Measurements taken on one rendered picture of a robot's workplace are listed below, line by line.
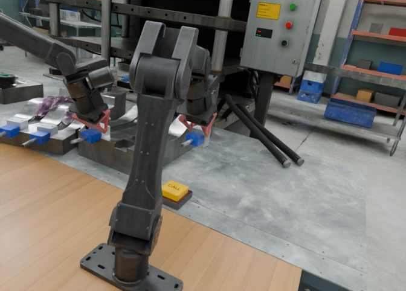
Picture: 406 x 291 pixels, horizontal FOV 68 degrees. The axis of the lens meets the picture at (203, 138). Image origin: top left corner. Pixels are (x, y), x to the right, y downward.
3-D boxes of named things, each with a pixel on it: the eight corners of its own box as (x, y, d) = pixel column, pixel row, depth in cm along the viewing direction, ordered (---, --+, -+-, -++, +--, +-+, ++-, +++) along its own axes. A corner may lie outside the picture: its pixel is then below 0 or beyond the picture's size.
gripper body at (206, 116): (187, 102, 92) (184, 83, 86) (217, 111, 88) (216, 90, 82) (176, 116, 88) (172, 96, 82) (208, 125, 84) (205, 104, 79)
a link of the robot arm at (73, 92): (93, 84, 88) (84, 64, 83) (98, 95, 84) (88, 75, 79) (70, 92, 86) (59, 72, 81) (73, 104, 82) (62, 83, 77)
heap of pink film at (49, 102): (72, 125, 107) (72, 104, 104) (27, 116, 109) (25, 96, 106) (106, 107, 131) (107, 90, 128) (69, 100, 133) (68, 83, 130)
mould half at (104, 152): (141, 180, 90) (144, 139, 85) (78, 154, 100) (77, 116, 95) (211, 136, 133) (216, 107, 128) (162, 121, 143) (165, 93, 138)
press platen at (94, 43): (220, 108, 151) (226, 73, 145) (44, 61, 200) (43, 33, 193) (266, 87, 222) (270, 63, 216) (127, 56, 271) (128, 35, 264)
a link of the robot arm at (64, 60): (112, 78, 90) (96, 37, 84) (116, 85, 82) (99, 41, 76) (74, 91, 87) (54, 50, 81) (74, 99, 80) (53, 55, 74)
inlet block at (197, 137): (188, 156, 84) (191, 138, 83) (173, 151, 86) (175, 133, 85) (208, 145, 96) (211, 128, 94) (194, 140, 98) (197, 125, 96)
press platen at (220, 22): (228, 61, 143) (235, 18, 136) (42, 23, 191) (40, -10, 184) (272, 55, 213) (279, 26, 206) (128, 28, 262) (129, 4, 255)
